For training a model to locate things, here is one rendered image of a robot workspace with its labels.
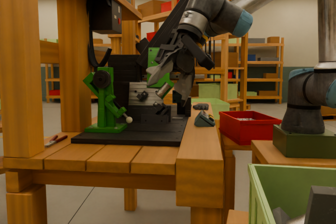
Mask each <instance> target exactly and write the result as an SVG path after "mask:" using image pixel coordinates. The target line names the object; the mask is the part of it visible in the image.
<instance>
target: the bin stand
mask: <svg viewBox="0 0 336 224"><path fill-rule="evenodd" d="M220 143H221V152H222V157H223V206H222V208H221V217H220V224H226V223H227V218H228V213H229V210H235V170H236V157H235V155H234V154H233V150H239V151H252V149H251V145H238V144H237V143H235V142H234V141H232V140H231V139H229V138H228V137H226V136H225V135H223V134H222V133H220Z"/></svg>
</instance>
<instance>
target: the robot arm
mask: <svg viewBox="0 0 336 224"><path fill-rule="evenodd" d="M271 1H273V0H231V1H228V0H189V1H188V3H187V6H186V8H185V10H184V13H183V15H182V17H181V20H180V22H179V24H178V28H177V29H172V32H171V33H172V34H173V35H174V36H173V38H172V40H171V43H170V44H161V46H160V48H159V50H158V53H157V55H156V57H155V59H154V61H156V63H158V64H159V65H157V66H151V67H149V68H147V69H146V72H147V73H149V74H150V75H151V76H150V78H149V80H148V83H147V87H150V86H152V85H154V84H157V82H158V80H159V79H161V78H163V76H164V75H165V74H166V73H170V72H174V73H176V72H179V73H180V75H179V81H178V82H177V83H175V84H174V90H175V91H176V92H178V93H179V94H181V95H182V98H181V107H184V106H185V104H186V101H187V99H188V97H189V95H190V92H191V89H192V88H193V83H194V79H195V58H196V59H197V62H198V64H199V65H200V66H201V67H204V68H206V69H207V70H208V71H210V70H211V69H212V68H213V67H214V66H215V63H214V62H213V61H212V57H211V56H210V54H208V53H205V52H204V51H203V50H202V49H201V47H200V46H199V45H198V44H197V43H196V42H199V41H200V40H201V38H202V36H203V35H205V36H207V37H216V36H218V35H222V34H226V33H231V34H232V35H234V36H236V37H239V38H240V37H243V36H244V35H245V34H246V33H247V32H248V31H249V29H250V28H251V26H252V23H253V16H252V15H251V14H252V13H254V12H255V11H257V10H259V9H260V8H262V7H263V6H265V5H266V4H268V3H269V2H271ZM317 16H318V64H317V65H316V66H315V67H314V68H301V69H295V70H292V71H291V72H290V73H289V78H288V93H287V109H286V112H285V114H284V117H283V119H282V122H281V129H282V130H285V131H288V132H293V133H299V134H323V133H324V132H325V124H324V121H323V117H322V114H321V106H325V107H330V108H333V109H336V0H317Z"/></svg>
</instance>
